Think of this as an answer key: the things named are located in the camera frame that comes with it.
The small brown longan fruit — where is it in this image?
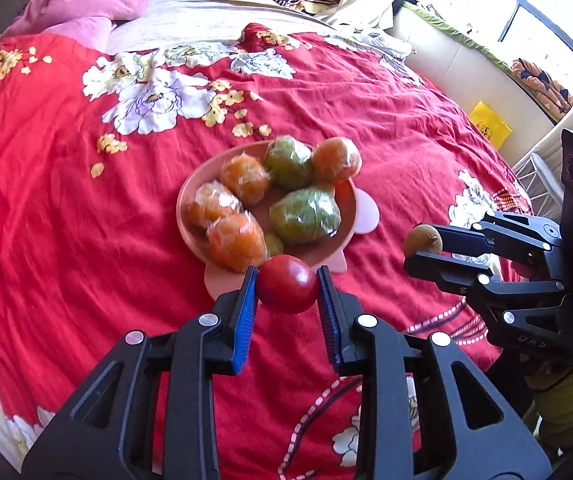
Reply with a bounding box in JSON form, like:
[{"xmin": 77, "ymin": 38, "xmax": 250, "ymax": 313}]
[
  {"xmin": 403, "ymin": 223, "xmax": 444, "ymax": 258},
  {"xmin": 265, "ymin": 232, "xmax": 284, "ymax": 258}
]

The red tomato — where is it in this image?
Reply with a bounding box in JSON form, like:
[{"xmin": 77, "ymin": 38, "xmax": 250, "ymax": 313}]
[{"xmin": 256, "ymin": 255, "xmax": 318, "ymax": 314}]

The orange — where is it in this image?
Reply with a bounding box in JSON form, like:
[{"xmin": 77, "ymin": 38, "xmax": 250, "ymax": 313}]
[
  {"xmin": 206, "ymin": 211, "xmax": 269, "ymax": 273},
  {"xmin": 219, "ymin": 153, "xmax": 272, "ymax": 208},
  {"xmin": 187, "ymin": 180, "xmax": 243, "ymax": 230},
  {"xmin": 311, "ymin": 136, "xmax": 363, "ymax": 183}
]

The green fruit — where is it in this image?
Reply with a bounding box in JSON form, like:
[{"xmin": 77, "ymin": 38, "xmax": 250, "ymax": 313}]
[
  {"xmin": 264, "ymin": 136, "xmax": 314, "ymax": 191},
  {"xmin": 269, "ymin": 186, "xmax": 342, "ymax": 246}
]

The yellow paper bag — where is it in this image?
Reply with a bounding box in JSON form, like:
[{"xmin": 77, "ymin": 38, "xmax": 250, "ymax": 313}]
[{"xmin": 469, "ymin": 101, "xmax": 512, "ymax": 150}]

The cream sofa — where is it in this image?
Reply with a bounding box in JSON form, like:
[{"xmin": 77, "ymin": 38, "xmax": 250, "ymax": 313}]
[{"xmin": 391, "ymin": 0, "xmax": 561, "ymax": 167}]

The red floral bedspread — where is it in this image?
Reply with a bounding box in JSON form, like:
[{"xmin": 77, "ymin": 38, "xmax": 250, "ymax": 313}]
[{"xmin": 0, "ymin": 20, "xmax": 532, "ymax": 467}]

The beige bed sheet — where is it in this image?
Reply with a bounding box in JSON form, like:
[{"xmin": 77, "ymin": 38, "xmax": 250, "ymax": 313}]
[{"xmin": 103, "ymin": 0, "xmax": 413, "ymax": 61}]

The pink quilt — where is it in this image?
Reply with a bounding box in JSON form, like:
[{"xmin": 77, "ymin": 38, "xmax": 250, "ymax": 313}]
[{"xmin": 0, "ymin": 16, "xmax": 113, "ymax": 51}]

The pink pillow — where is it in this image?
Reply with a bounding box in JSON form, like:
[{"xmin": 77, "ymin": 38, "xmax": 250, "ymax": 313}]
[{"xmin": 1, "ymin": 0, "xmax": 152, "ymax": 39}]

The window frame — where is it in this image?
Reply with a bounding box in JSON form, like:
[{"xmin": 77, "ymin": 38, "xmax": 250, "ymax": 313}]
[{"xmin": 425, "ymin": 0, "xmax": 573, "ymax": 76}]

